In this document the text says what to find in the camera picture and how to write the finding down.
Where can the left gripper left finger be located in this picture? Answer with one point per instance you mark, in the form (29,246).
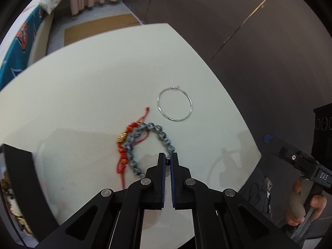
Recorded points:
(156,189)

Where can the teal patterned bed sheet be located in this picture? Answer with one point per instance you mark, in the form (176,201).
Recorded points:
(16,58)

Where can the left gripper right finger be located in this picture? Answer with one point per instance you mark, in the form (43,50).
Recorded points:
(181,192)

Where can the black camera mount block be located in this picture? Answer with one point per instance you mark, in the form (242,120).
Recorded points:
(322,143)

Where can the flattened cardboard sheet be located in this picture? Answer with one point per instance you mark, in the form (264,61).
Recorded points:
(90,28)

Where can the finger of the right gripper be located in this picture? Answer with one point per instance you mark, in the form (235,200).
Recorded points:
(272,141)

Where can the thin silver bangle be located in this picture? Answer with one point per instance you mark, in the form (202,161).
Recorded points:
(174,103)

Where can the black jewelry box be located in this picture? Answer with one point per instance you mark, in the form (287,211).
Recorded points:
(28,192)

